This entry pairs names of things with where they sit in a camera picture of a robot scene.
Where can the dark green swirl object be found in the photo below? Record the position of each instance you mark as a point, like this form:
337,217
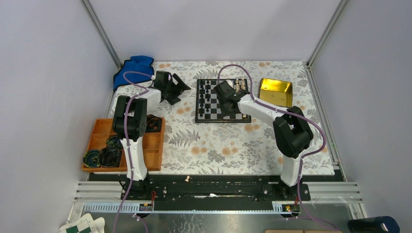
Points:
114,142

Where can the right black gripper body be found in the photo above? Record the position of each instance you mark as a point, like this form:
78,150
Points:
225,112

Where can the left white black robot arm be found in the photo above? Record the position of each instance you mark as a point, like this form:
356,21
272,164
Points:
130,122

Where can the black swirl coaster in tray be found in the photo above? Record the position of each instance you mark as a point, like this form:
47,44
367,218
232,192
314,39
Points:
110,157

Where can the folded green chess mat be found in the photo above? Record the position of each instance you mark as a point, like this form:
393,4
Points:
85,224

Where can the blue cloth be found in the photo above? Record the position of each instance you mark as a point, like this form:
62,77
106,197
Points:
137,69

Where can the black white chess board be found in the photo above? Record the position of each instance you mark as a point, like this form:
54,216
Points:
206,103

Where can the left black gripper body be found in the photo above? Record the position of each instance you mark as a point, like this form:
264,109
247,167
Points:
175,90

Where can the dark blue bottle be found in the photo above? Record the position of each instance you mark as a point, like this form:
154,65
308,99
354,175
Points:
379,224

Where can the gold tin box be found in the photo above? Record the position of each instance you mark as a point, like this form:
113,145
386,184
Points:
276,92

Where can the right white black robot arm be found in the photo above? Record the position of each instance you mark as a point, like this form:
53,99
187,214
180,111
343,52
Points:
293,134

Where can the black orange swirl object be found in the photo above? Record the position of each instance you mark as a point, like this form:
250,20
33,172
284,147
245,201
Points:
154,124

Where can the green black swirl disc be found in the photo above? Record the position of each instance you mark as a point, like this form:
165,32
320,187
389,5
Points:
91,159

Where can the black mounting base rail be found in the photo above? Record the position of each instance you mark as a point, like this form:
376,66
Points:
174,187

